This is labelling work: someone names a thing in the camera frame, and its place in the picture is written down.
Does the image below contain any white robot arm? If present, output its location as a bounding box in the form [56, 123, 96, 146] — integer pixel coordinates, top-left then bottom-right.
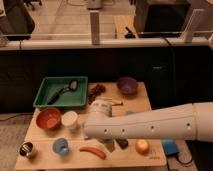
[84, 100, 213, 143]

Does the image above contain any green plastic tray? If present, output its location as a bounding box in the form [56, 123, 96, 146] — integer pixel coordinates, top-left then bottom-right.
[33, 76, 88, 109]

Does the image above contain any black remote control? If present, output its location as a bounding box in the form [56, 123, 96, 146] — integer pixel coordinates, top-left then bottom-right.
[116, 139, 128, 149]

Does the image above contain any crumpled blue grey cloth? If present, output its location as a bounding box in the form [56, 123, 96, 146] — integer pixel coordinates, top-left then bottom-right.
[82, 122, 90, 140]

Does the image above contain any orange fruit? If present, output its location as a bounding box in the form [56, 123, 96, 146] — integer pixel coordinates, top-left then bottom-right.
[135, 139, 149, 155]

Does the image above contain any blue sponge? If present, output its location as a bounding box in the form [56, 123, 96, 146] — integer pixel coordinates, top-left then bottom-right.
[126, 111, 135, 115]

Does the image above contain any white cup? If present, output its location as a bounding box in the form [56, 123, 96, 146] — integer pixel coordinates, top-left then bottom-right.
[61, 111, 78, 130]

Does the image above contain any blue mug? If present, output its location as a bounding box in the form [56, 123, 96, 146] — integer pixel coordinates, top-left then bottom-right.
[52, 138, 69, 156]

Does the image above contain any dark red grape bunch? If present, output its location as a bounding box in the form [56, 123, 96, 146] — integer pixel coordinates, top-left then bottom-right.
[88, 84, 106, 104]

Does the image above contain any purple bowl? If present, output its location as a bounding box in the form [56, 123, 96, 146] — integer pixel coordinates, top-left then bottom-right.
[116, 77, 138, 95]

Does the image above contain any blue tape roll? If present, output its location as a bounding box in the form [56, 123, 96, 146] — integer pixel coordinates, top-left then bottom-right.
[162, 140, 179, 156]

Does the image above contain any orange red bowl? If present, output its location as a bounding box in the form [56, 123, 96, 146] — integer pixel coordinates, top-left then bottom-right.
[36, 108, 61, 130]

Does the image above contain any black tool on desk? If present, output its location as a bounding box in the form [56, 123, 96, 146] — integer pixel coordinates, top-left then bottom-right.
[124, 27, 136, 39]

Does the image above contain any black office chair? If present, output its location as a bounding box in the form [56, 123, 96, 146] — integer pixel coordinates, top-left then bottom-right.
[0, 0, 35, 41]

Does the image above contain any black handled brush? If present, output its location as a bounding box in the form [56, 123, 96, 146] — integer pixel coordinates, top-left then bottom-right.
[47, 80, 78, 105]

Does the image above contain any black cable on floor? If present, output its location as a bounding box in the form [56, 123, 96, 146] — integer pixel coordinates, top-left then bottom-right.
[171, 153, 194, 166]

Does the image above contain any grey metal post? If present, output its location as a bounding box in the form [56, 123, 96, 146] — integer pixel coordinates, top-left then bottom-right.
[90, 10, 100, 45]

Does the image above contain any slanted metal bracket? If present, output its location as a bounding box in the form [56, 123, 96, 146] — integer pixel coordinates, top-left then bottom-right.
[180, 9, 204, 43]

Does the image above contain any white horizontal rail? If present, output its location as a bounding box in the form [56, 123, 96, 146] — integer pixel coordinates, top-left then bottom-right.
[0, 37, 213, 51]

